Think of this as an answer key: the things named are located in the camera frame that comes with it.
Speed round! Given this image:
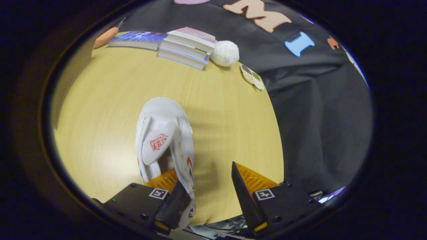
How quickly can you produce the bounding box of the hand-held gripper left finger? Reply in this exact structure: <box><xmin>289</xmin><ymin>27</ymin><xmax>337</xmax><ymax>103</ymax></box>
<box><xmin>91</xmin><ymin>168</ymin><xmax>194</xmax><ymax>234</ymax></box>

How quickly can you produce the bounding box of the pink cover book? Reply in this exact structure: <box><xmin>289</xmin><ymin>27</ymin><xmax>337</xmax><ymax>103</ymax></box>
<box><xmin>166</xmin><ymin>27</ymin><xmax>217</xmax><ymax>54</ymax></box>

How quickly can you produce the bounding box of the white plush toy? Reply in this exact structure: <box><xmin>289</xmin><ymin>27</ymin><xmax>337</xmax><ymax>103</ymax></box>
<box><xmin>209</xmin><ymin>40</ymin><xmax>240</xmax><ymax>67</ymax></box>

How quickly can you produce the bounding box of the grey crumpled sheet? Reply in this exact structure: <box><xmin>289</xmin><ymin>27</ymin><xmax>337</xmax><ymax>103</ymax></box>
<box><xmin>185</xmin><ymin>216</ymin><xmax>257</xmax><ymax>240</ymax></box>

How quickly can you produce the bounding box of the pale blue-edged book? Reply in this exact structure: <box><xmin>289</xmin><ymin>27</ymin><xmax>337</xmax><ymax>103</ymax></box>
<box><xmin>156</xmin><ymin>48</ymin><xmax>208</xmax><ymax>71</ymax></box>

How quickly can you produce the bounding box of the small compartment tray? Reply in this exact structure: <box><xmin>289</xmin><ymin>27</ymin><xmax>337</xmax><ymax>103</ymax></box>
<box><xmin>240</xmin><ymin>64</ymin><xmax>265</xmax><ymax>91</ymax></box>

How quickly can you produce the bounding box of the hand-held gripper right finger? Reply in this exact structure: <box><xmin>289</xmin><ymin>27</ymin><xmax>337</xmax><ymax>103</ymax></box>
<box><xmin>231</xmin><ymin>161</ymin><xmax>322</xmax><ymax>238</ymax></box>

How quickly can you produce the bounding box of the white-edged book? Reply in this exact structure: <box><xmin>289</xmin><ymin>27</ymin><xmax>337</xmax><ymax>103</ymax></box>
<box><xmin>159</xmin><ymin>39</ymin><xmax>210</xmax><ymax>64</ymax></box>

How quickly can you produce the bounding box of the orange plush toy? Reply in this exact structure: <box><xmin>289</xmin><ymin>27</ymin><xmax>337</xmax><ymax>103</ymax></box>
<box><xmin>93</xmin><ymin>27</ymin><xmax>119</xmax><ymax>49</ymax></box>

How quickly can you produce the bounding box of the white canvas shoe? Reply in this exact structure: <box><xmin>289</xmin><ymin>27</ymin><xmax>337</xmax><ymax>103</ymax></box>
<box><xmin>135</xmin><ymin>97</ymin><xmax>196</xmax><ymax>230</ymax></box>

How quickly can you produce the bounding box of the black backdrop cloth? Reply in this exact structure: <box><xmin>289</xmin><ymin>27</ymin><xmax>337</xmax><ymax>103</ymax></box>
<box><xmin>118</xmin><ymin>0</ymin><xmax>372</xmax><ymax>195</ymax></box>

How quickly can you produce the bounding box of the blue cover book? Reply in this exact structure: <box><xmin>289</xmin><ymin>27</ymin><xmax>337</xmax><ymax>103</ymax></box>
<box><xmin>107</xmin><ymin>31</ymin><xmax>168</xmax><ymax>51</ymax></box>

